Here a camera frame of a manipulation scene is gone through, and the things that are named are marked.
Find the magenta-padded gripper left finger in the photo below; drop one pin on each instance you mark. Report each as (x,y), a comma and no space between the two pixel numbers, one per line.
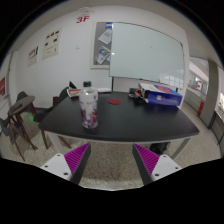
(77,159)

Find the large white wall poster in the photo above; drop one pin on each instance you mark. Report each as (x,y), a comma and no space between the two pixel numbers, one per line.
(52,43)

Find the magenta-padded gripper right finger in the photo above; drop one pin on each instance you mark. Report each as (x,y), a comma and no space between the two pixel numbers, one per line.
(146,160)

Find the black chair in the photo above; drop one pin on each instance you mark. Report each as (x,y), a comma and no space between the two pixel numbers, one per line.
(61,95)

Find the white wall switch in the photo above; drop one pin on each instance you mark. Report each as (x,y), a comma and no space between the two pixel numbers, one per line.
(77,47)

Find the round brown wooden stool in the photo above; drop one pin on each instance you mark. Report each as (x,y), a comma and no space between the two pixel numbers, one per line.
(20,104)

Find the blue and white paper bag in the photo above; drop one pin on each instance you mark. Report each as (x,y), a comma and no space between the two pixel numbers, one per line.
(165,96)

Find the white ceiling device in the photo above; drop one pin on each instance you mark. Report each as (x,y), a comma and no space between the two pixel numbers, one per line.
(87,10)

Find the clear labelled water bottle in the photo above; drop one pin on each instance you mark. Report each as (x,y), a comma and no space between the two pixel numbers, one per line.
(89,110)

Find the small white wall poster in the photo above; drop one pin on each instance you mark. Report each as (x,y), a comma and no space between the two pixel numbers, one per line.
(32,56)

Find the red floor number sign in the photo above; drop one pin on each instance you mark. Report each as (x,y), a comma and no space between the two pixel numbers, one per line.
(82,19)

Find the large white whiteboard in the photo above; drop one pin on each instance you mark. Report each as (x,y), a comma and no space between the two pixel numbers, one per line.
(146,51)

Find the small flat white box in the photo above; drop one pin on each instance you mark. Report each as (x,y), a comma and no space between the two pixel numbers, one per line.
(104,90)

